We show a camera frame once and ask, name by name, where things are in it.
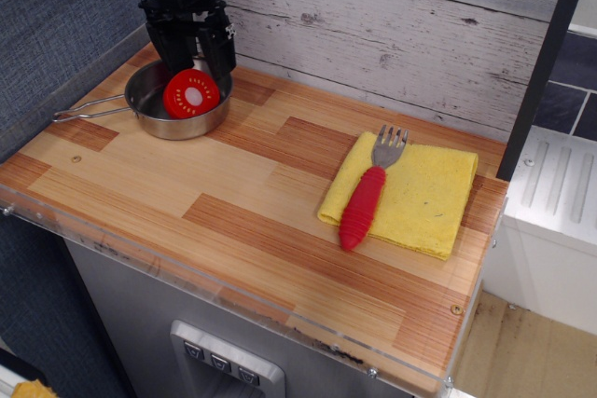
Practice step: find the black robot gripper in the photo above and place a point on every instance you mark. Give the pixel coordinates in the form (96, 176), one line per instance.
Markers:
(171, 30)

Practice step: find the red toy donut slice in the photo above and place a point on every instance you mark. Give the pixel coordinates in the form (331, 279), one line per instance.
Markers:
(189, 94)

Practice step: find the silver steel pot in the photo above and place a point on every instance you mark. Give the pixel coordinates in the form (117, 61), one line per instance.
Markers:
(143, 95)

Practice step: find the clear acrylic edge guard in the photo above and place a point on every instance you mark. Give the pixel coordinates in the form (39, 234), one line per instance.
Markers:
(269, 273)

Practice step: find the yellow folded cloth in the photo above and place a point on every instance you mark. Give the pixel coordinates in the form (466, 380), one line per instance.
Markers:
(423, 201)

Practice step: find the silver toy fridge cabinet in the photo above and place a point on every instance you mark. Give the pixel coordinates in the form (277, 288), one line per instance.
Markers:
(137, 311)

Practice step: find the silver dispenser button panel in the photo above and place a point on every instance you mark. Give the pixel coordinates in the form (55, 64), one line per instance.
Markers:
(213, 367)

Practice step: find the yellow object bottom corner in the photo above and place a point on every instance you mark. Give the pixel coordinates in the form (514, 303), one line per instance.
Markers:
(32, 389)

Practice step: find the white toy sink unit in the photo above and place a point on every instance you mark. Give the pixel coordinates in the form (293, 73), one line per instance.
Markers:
(544, 252)

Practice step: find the red handled metal fork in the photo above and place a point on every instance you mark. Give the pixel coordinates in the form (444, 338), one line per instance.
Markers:
(359, 213)

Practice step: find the black right vertical post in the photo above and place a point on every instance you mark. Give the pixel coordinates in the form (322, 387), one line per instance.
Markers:
(557, 30)

